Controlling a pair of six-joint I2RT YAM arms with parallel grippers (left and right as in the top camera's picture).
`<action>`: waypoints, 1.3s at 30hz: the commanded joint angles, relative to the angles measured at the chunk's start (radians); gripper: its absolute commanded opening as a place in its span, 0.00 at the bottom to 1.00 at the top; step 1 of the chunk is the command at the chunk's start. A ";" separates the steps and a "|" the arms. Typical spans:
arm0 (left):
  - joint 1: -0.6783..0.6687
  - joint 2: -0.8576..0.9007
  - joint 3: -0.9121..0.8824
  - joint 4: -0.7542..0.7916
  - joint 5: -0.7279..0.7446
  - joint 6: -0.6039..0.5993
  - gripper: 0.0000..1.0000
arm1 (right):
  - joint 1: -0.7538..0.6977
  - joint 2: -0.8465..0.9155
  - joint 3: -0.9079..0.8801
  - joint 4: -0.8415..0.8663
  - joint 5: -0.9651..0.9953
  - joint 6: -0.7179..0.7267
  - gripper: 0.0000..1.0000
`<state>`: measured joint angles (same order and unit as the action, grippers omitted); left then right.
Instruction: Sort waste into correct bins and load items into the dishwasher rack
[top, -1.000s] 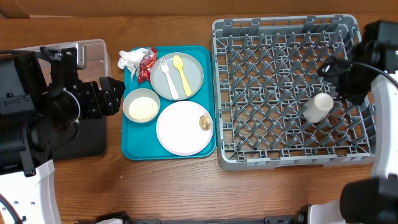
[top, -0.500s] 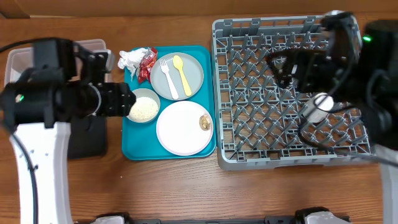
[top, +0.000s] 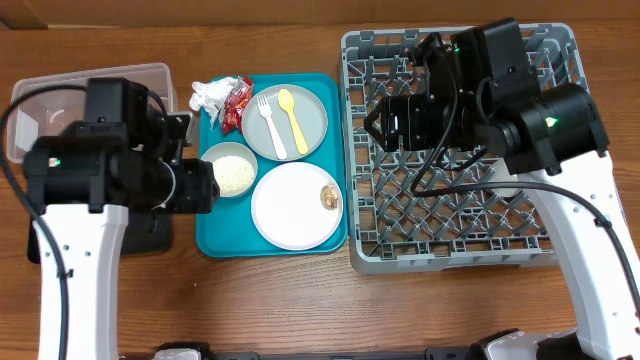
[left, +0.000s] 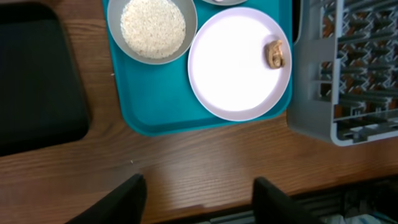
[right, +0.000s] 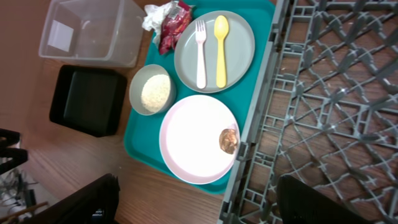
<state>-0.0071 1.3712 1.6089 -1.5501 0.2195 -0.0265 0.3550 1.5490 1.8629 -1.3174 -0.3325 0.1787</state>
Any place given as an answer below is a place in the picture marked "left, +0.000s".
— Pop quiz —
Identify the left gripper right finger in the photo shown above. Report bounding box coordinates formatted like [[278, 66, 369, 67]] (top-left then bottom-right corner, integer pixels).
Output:
[[251, 177, 326, 224]]

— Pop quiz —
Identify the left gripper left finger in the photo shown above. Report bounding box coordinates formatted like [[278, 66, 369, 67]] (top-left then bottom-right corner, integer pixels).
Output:
[[67, 174, 147, 224]]

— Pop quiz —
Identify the white round plate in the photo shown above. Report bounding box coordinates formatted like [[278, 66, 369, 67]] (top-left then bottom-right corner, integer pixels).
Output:
[[188, 7, 292, 121]]

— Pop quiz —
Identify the grey dishwasher rack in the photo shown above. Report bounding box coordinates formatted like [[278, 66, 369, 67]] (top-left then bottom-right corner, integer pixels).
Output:
[[287, 0, 397, 146]]

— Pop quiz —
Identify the teal serving tray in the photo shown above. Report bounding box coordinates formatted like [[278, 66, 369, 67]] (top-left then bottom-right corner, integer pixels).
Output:
[[107, 0, 294, 136]]

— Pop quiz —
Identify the black plastic tray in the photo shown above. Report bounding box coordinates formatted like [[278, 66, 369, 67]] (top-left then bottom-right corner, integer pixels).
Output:
[[1, 2, 91, 156]]

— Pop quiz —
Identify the brown food scrap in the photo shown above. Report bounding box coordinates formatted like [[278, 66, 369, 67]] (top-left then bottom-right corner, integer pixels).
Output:
[[265, 40, 285, 69]]

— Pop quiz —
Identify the grey bowl of rice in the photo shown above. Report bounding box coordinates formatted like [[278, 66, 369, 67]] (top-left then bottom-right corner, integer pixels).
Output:
[[106, 0, 198, 65]]

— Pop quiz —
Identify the grey round plate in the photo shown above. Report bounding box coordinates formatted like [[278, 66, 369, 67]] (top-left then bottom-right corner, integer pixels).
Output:
[[202, 0, 247, 6]]

